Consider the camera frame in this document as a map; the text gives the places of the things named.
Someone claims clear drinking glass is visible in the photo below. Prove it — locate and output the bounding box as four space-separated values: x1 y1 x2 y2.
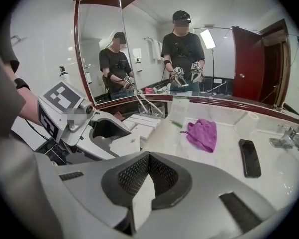
137 102 152 116
151 102 166 120

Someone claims chrome wall hook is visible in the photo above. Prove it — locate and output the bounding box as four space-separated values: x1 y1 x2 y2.
10 34 28 46

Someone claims white toothbrush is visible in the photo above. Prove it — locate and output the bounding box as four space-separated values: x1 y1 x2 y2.
139 95 163 114
134 91 148 115

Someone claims black cable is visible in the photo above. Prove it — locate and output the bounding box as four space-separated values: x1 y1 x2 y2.
24 119 52 142

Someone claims white sink basin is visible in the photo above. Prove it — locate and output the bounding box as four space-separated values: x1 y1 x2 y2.
275 147 299 211

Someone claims long white toiletry packet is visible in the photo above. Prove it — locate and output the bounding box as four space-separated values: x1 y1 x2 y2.
126 113 165 129

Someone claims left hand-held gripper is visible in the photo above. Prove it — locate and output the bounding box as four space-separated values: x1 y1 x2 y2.
37 80 132 162

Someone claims short white toiletry packet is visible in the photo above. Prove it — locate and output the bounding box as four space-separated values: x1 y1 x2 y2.
123 119 138 132

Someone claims small white toiletry packet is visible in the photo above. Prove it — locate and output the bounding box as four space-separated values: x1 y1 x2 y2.
131 175 157 232

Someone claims black wristband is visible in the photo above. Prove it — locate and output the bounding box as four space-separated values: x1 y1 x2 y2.
13 78 31 92

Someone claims wooden framed mirror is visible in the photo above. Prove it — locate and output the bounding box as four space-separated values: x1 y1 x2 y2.
73 0 299 129

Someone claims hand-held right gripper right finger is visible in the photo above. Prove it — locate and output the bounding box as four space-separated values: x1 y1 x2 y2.
136 151 277 239

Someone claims white toiletry packet with logo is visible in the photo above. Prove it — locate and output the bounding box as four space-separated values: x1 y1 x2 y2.
109 134 141 159

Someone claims black smartphone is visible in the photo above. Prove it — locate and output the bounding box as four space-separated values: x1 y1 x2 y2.
238 138 262 179

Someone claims person's left forearm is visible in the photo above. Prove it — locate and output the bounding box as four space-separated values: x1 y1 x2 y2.
16 90 44 127

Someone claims person's grey shirt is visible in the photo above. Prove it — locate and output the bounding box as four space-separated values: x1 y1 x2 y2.
0 18 27 159

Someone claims white pump soap bottle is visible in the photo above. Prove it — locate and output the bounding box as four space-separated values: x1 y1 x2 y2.
58 66 71 85

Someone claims purple cloth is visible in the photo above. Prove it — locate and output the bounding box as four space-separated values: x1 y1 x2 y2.
180 119 218 154

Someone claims chrome faucet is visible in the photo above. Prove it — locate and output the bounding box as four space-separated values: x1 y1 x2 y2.
268 125 299 153

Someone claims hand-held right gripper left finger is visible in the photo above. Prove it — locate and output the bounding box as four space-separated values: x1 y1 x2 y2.
56 151 150 236

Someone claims white and green card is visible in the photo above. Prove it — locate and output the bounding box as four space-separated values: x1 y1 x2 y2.
169 96 190 128

